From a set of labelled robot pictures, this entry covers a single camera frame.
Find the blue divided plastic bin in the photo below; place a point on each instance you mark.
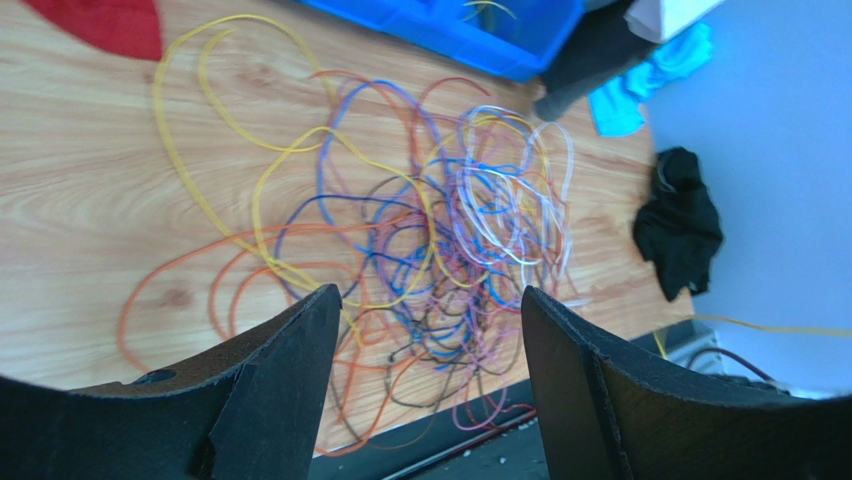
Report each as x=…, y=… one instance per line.
x=516, y=40

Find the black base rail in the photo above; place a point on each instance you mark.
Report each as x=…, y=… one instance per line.
x=433, y=448

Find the turquoise cloth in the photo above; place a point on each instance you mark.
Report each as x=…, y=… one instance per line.
x=615, y=106

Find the black cloth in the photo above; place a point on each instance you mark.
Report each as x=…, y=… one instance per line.
x=679, y=228

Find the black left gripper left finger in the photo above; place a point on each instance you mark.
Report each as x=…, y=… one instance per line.
x=248, y=408

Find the red t-shirt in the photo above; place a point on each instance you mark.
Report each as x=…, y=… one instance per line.
x=127, y=28

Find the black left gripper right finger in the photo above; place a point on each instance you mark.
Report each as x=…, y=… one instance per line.
x=609, y=409

